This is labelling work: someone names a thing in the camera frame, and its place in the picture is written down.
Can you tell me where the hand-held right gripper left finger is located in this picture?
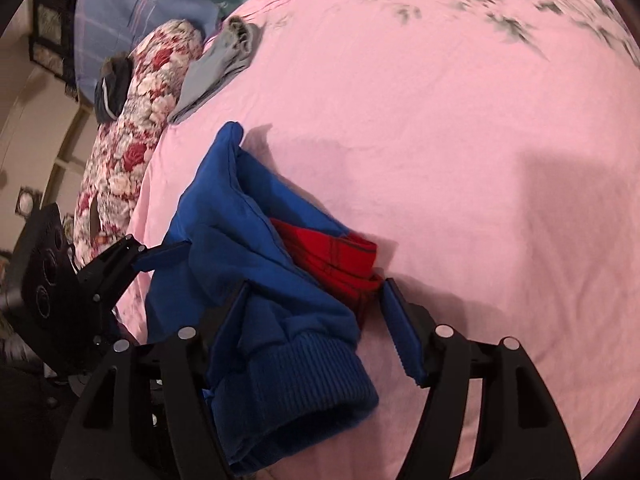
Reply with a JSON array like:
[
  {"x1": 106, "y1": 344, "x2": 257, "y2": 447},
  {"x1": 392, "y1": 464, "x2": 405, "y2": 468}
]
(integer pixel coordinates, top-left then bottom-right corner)
[{"x1": 50, "y1": 279, "x2": 252, "y2": 480}]

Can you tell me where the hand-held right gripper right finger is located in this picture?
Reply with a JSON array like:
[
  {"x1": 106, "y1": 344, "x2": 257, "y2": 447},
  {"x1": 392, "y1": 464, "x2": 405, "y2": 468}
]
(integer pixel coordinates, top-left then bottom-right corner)
[{"x1": 378, "y1": 278, "x2": 581, "y2": 480}]

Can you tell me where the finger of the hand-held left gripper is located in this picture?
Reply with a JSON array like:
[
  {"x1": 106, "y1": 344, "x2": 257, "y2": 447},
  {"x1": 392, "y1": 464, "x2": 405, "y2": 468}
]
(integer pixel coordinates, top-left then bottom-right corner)
[{"x1": 75, "y1": 235, "x2": 192, "y2": 312}]

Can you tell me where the blue jacket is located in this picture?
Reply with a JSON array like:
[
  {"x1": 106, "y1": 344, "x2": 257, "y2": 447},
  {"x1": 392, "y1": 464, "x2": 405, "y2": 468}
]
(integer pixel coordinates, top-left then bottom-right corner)
[{"x1": 145, "y1": 121, "x2": 380, "y2": 478}]

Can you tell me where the red striped cloth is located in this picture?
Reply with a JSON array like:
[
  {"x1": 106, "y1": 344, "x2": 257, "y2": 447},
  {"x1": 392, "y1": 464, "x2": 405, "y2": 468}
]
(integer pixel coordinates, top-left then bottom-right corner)
[{"x1": 270, "y1": 217, "x2": 386, "y2": 329}]

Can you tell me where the red floral quilt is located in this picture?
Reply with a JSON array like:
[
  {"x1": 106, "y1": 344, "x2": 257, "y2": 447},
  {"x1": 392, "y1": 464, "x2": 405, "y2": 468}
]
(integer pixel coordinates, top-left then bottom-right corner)
[{"x1": 74, "y1": 19, "x2": 207, "y2": 268}]

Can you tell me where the pink bed sheet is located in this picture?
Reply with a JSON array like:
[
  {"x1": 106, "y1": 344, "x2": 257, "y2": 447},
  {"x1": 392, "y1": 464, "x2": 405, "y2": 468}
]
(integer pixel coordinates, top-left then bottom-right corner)
[{"x1": 114, "y1": 0, "x2": 640, "y2": 480}]

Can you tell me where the dark navy garment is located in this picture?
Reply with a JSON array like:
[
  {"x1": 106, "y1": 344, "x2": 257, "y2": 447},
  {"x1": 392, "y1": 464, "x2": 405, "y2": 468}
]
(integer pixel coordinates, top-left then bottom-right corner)
[{"x1": 94, "y1": 57, "x2": 134, "y2": 122}]

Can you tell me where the grey garment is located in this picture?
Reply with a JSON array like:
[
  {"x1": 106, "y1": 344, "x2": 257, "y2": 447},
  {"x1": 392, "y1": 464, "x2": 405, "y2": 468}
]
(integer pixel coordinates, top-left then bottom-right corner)
[{"x1": 167, "y1": 15, "x2": 263, "y2": 126}]

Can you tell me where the blue plaid pillow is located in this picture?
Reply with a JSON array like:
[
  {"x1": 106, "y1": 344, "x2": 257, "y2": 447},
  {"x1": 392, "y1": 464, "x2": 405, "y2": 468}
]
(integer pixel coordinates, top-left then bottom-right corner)
[{"x1": 74, "y1": 0, "x2": 224, "y2": 92}]

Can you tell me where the cream wall shelf frame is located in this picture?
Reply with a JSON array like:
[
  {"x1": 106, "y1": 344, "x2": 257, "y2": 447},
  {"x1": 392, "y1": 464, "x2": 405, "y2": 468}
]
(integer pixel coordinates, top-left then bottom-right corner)
[{"x1": 47, "y1": 107, "x2": 101, "y2": 173}]

